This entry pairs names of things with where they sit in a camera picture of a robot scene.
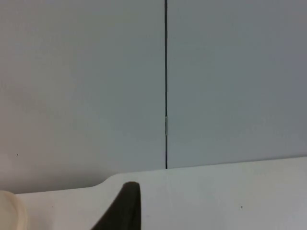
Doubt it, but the cream box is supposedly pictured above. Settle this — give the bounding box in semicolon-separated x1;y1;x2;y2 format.
0;190;28;230

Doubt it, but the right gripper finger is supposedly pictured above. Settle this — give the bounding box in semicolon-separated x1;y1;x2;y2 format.
90;181;142;230

